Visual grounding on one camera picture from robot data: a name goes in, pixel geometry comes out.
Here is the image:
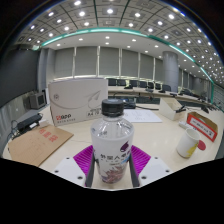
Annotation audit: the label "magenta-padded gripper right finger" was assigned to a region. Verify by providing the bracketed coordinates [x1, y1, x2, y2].
[128, 144, 173, 188]

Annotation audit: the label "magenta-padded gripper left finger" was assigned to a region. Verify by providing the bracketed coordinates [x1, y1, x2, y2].
[52, 144, 97, 188]

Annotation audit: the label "clear water bottle black cap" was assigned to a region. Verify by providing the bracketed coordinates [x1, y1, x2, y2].
[89, 98, 135, 184]

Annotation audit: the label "white printed paper sheet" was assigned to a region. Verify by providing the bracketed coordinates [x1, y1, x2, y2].
[123, 108, 163, 124]

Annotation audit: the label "brown kraft paper envelope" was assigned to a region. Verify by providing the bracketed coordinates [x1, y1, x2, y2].
[7, 124, 75, 168]

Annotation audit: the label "white remote control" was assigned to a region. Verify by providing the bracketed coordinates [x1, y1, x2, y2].
[178, 120, 194, 131]

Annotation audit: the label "small open white box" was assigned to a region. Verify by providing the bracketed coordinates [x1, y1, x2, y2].
[158, 97, 188, 122]

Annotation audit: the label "large white cardboard box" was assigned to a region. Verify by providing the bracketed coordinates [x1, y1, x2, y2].
[47, 77, 109, 127]

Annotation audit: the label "flat round red coaster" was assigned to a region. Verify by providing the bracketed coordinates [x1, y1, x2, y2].
[197, 139, 207, 151]

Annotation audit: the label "black clip in white box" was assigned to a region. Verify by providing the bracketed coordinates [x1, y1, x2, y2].
[175, 105, 187, 114]

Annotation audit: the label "flat black electronic device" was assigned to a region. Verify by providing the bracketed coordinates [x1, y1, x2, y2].
[16, 113, 44, 132]

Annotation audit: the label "brown cardboard tray red edge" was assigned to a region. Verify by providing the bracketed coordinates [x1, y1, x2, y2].
[186, 111, 218, 143]

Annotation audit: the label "black conference microphones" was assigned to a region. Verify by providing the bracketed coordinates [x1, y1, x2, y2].
[123, 84, 211, 101]

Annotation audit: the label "small grey monitor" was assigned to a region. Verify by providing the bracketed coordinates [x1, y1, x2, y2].
[28, 92, 47, 110]

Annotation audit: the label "black office chairs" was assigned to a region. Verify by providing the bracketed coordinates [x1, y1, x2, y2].
[107, 77, 201, 96]

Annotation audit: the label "round ceiling lights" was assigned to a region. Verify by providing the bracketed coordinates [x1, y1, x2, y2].
[16, 0, 224, 81]

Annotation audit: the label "white mug yellow handle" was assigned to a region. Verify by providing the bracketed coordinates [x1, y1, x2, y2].
[175, 127, 202, 159]

